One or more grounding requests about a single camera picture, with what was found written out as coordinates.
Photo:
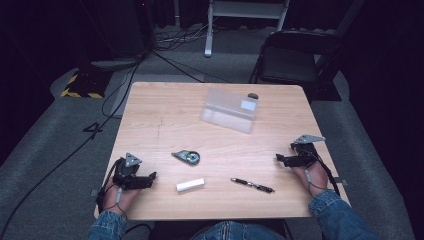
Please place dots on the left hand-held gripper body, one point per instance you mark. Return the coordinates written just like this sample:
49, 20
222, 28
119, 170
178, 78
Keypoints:
124, 171

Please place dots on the white metal stand frame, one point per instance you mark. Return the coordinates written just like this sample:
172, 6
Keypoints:
209, 33

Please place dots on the black folding chair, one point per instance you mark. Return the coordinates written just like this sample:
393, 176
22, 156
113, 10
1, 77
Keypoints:
290, 61

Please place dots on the clear plastic pencil case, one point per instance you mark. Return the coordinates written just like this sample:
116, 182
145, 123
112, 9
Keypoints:
226, 111

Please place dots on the person's legs in jeans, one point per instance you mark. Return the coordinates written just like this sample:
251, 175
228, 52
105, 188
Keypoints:
233, 231

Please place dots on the grey tape piece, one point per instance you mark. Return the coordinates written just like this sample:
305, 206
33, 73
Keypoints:
94, 192
341, 182

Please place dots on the person's left hand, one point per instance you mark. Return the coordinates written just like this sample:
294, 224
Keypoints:
115, 200

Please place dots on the person's right hand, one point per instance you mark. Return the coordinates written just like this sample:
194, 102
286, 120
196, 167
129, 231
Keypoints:
316, 178

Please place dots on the white eraser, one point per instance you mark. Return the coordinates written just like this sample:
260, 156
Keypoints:
190, 184

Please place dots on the yellow black striped base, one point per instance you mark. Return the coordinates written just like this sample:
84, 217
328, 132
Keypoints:
85, 85

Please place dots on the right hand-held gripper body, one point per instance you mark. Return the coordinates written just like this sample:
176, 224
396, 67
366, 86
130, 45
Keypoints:
306, 151

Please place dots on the black pen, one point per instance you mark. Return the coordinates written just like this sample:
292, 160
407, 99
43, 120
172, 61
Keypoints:
252, 185

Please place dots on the dark equipment cabinet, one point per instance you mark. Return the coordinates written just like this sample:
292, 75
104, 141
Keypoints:
130, 26

